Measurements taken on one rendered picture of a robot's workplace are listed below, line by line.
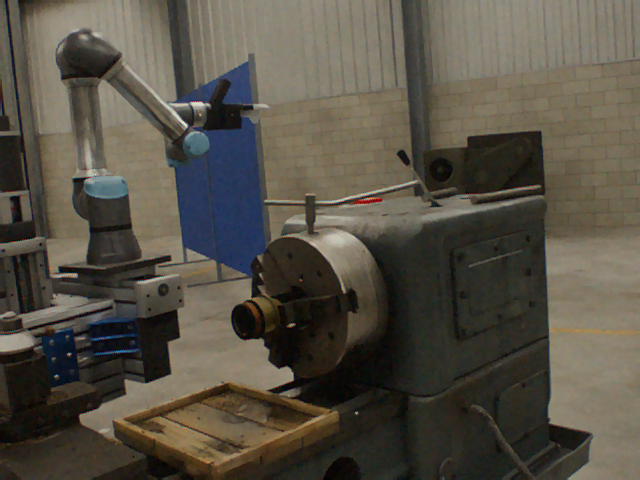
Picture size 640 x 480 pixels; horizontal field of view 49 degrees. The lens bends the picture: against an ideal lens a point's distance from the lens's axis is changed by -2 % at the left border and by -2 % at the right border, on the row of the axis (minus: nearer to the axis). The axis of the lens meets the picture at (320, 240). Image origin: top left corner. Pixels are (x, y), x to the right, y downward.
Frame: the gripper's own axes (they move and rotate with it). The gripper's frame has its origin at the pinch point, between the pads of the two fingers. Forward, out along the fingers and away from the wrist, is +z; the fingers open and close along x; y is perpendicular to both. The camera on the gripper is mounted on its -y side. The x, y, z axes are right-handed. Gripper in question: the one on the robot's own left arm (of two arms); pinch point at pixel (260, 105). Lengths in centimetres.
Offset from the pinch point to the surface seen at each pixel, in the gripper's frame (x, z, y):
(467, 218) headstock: 94, 4, 22
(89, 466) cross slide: 111, -87, 46
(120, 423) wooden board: 79, -74, 57
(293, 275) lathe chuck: 82, -35, 32
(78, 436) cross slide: 98, -86, 48
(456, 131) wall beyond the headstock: -657, 688, 88
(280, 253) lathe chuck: 78, -35, 28
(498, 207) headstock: 90, 17, 22
